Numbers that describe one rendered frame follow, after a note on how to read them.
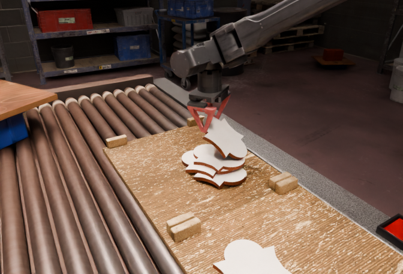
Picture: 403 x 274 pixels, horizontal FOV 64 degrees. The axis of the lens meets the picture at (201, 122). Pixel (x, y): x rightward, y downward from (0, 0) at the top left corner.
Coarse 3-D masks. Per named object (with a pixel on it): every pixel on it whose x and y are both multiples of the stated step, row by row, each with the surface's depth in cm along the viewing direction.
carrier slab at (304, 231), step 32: (288, 192) 75; (224, 224) 65; (256, 224) 65; (288, 224) 65; (320, 224) 65; (352, 224) 65; (192, 256) 58; (288, 256) 58; (320, 256) 58; (352, 256) 58; (384, 256) 58
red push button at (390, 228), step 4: (396, 220) 68; (400, 220) 68; (392, 224) 66; (396, 224) 66; (400, 224) 66; (384, 228) 65; (388, 228) 65; (392, 228) 65; (396, 228) 65; (400, 228) 65; (392, 232) 64; (396, 232) 64; (400, 232) 64; (396, 236) 63; (400, 236) 63
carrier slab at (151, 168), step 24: (144, 144) 95; (168, 144) 95; (192, 144) 95; (120, 168) 84; (144, 168) 84; (168, 168) 84; (264, 168) 84; (144, 192) 75; (168, 192) 75; (192, 192) 75; (216, 192) 75; (240, 192) 75; (264, 192) 75; (168, 216) 67; (216, 216) 68
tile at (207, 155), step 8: (208, 144) 87; (200, 152) 83; (208, 152) 83; (216, 152) 83; (200, 160) 80; (208, 160) 80; (216, 160) 80; (224, 160) 80; (232, 160) 80; (240, 160) 80; (216, 168) 76; (224, 168) 78; (232, 168) 77
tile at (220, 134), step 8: (216, 120) 84; (224, 120) 85; (208, 128) 79; (216, 128) 81; (224, 128) 83; (232, 128) 85; (208, 136) 77; (216, 136) 79; (224, 136) 81; (232, 136) 82; (240, 136) 84; (216, 144) 77; (224, 144) 78; (232, 144) 80; (240, 144) 82; (224, 152) 76; (232, 152) 78; (240, 152) 80
